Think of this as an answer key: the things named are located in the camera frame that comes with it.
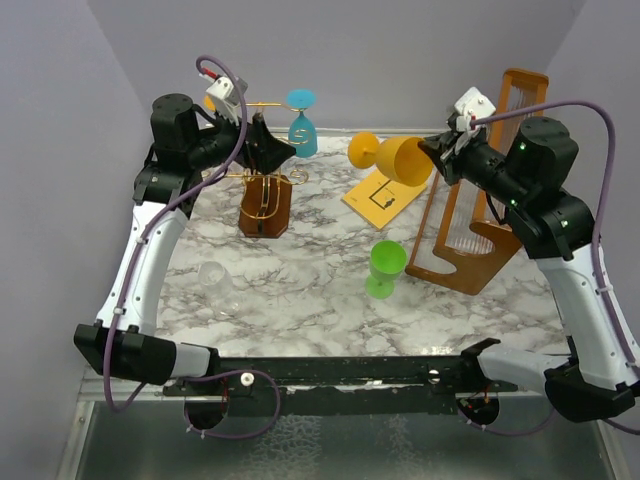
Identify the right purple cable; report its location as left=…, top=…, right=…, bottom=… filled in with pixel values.
left=467, top=99, right=640, bottom=435

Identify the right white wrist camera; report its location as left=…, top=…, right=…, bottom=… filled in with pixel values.
left=447, top=86, right=496, bottom=133

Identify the orange plastic goblet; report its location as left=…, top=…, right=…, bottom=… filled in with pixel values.
left=347, top=132, right=433, bottom=187
left=203, top=96, right=216, bottom=111

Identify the purple cable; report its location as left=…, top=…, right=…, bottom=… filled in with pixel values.
left=102, top=55, right=282, bottom=441
left=467, top=99, right=640, bottom=435

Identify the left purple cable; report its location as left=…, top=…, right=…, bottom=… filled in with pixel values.
left=102, top=55, right=282, bottom=441

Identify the clear wine glass left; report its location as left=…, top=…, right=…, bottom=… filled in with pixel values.
left=198, top=261, right=242, bottom=316

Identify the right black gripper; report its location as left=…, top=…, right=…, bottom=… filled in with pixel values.
left=417, top=125, right=530, bottom=208

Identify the wooden string harp rack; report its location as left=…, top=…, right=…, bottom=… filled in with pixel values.
left=405, top=68, right=549, bottom=295

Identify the yellow booklet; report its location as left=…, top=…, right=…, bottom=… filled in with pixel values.
left=342, top=170, right=428, bottom=230

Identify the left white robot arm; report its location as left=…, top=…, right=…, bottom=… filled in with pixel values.
left=73, top=93, right=295, bottom=395

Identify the gold wire wine glass rack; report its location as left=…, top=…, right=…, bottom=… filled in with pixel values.
left=199, top=99, right=316, bottom=239

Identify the blue plastic goblet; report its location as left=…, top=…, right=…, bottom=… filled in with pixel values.
left=286, top=89, right=318, bottom=158

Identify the green plastic goblet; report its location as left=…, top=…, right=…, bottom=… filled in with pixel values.
left=365, top=240, right=408, bottom=299

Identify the aluminium frame rail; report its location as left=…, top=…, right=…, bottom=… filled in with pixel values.
left=78, top=373, right=163, bottom=403

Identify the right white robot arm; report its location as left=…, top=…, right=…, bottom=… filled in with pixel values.
left=418, top=116, right=639, bottom=423

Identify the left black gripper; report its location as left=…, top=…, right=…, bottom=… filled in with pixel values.
left=188, top=99, right=296, bottom=174

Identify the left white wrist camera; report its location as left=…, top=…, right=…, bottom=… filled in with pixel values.
left=203, top=75, right=247, bottom=126

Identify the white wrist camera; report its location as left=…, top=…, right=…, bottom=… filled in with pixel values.
left=203, top=75, right=247, bottom=126
left=447, top=86, right=496, bottom=133

